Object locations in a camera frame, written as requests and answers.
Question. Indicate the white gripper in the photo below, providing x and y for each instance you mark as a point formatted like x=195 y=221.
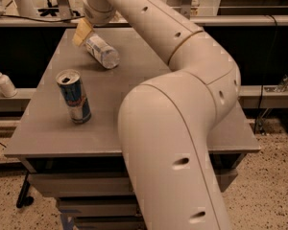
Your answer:
x=93 y=14

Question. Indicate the clear plastic water bottle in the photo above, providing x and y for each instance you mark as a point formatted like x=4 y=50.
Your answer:
x=104 y=53

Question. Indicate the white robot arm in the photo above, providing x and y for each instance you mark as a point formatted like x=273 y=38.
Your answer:
x=163 y=123

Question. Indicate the white spray bottle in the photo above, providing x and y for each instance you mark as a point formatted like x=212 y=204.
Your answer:
x=7 y=88

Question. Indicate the black office chair base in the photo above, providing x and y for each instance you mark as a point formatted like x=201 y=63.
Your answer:
x=60 y=10

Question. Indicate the blue silver energy drink can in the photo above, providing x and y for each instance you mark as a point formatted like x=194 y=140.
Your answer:
x=72 y=89

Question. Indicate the grey drawer cabinet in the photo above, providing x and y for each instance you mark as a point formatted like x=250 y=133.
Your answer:
x=47 y=141

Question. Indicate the top grey drawer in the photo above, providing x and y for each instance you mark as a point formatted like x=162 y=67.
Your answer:
x=82 y=184

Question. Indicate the grey drawer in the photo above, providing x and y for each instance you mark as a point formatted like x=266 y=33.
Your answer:
x=100 y=206
x=82 y=184
x=110 y=223

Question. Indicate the middle grey drawer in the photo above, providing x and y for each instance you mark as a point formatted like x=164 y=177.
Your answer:
x=100 y=206

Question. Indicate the bottom grey drawer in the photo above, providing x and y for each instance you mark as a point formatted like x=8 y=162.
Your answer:
x=110 y=223

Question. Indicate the grey metal rail frame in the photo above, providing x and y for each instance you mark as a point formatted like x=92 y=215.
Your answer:
x=224 y=20

